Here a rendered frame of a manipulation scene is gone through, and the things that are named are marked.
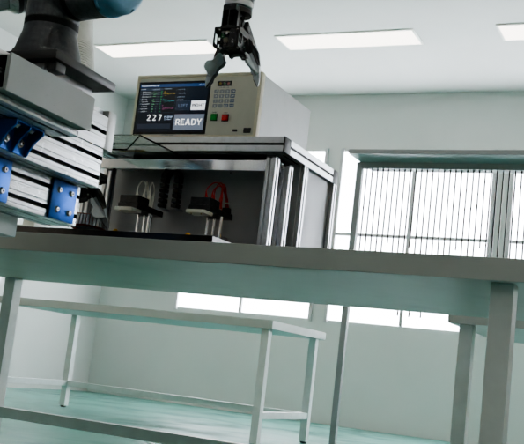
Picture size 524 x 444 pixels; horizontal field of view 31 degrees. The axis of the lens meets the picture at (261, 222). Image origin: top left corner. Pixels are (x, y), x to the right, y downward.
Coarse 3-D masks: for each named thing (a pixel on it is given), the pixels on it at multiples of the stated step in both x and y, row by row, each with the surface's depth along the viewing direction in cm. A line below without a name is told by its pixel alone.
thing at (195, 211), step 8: (192, 200) 270; (200, 200) 269; (208, 200) 268; (216, 200) 271; (192, 208) 269; (200, 208) 268; (208, 208) 267; (216, 208) 270; (208, 216) 277; (216, 216) 275; (224, 216) 275; (208, 224) 277; (208, 232) 278
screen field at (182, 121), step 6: (180, 114) 287; (186, 114) 286; (192, 114) 285; (198, 114) 284; (174, 120) 288; (180, 120) 287; (186, 120) 286; (192, 120) 285; (198, 120) 284; (174, 126) 287; (180, 126) 286; (186, 126) 285; (192, 126) 284; (198, 126) 284
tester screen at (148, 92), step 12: (168, 84) 291; (180, 84) 289; (192, 84) 287; (204, 84) 286; (144, 96) 294; (156, 96) 292; (168, 96) 290; (180, 96) 288; (192, 96) 287; (204, 96) 285; (144, 108) 293; (156, 108) 291; (168, 108) 289; (144, 120) 292; (168, 120) 289
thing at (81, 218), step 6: (78, 216) 261; (84, 216) 261; (90, 216) 262; (78, 222) 261; (84, 222) 261; (90, 222) 261; (96, 222) 262; (108, 222) 265; (78, 228) 268; (84, 228) 268; (90, 228) 267; (96, 228) 263; (102, 228) 263; (108, 228) 266
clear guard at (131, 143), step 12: (120, 144) 261; (132, 144) 276; (144, 144) 274; (156, 144) 273; (120, 156) 294; (132, 156) 292; (144, 156) 290; (156, 156) 288; (168, 156) 286; (180, 156) 284
